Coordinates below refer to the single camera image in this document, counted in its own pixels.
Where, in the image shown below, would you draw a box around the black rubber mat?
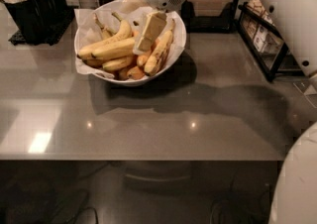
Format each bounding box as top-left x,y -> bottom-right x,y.
9,7 -> 74,46

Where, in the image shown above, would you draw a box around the black floor cable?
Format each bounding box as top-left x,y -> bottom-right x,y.
6,161 -> 112,224
209,168 -> 275,224

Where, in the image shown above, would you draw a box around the white paper bowl liner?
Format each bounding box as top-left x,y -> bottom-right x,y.
74,1 -> 187,80

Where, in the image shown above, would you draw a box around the small back banana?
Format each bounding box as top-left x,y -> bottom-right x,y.
93,14 -> 115,39

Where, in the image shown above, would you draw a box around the black wire condiment rack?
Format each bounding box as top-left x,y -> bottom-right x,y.
236,3 -> 303,81

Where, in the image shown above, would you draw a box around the black floor cable left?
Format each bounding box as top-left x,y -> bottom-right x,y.
6,161 -> 112,224

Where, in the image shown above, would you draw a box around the black cutlery holder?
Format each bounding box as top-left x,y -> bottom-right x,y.
4,0 -> 50,44
36,0 -> 67,25

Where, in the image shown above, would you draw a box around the white bowl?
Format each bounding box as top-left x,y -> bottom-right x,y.
73,0 -> 187,87

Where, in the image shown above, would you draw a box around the black cutlery holder front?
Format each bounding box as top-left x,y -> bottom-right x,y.
4,0 -> 50,44

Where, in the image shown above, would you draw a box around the small lower yellow banana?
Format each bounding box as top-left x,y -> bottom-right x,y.
102,56 -> 134,71

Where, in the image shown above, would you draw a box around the rear yellow banana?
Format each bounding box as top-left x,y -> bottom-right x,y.
77,12 -> 132,59

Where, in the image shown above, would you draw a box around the black floor cable right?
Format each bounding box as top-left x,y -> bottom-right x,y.
209,168 -> 275,224

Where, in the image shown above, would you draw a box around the orange fruit front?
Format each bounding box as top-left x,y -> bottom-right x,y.
127,66 -> 145,80

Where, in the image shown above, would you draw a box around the sweetener packets in rack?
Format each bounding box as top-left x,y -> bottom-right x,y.
242,0 -> 284,55

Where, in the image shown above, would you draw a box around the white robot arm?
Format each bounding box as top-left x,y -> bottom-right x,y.
123,0 -> 317,224

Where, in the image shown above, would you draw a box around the large front yellow banana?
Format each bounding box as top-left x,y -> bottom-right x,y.
91,38 -> 135,60

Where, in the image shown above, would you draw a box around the orange fruit middle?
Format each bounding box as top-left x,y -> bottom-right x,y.
137,51 -> 152,67

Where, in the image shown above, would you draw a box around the spotted right banana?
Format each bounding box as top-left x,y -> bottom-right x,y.
144,20 -> 175,76

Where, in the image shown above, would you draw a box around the black napkin dispenser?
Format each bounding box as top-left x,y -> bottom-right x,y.
180,0 -> 238,33

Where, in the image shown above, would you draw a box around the black cutlery holder rear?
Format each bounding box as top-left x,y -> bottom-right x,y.
36,0 -> 67,25

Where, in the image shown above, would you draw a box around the orange fruit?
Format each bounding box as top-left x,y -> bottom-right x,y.
137,51 -> 152,67
127,66 -> 145,80

